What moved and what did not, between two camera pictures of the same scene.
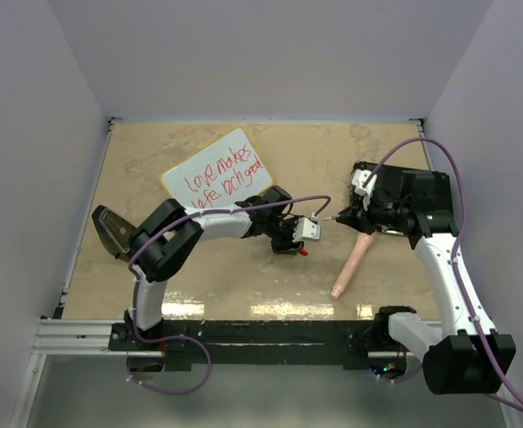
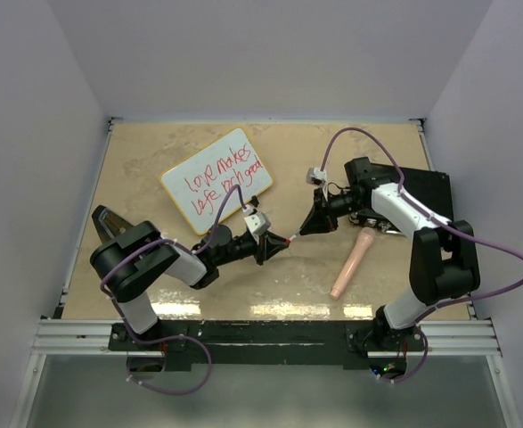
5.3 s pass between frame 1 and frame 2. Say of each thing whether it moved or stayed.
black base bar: stayed
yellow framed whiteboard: stayed
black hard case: stayed
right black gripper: moved
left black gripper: moved
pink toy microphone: stayed
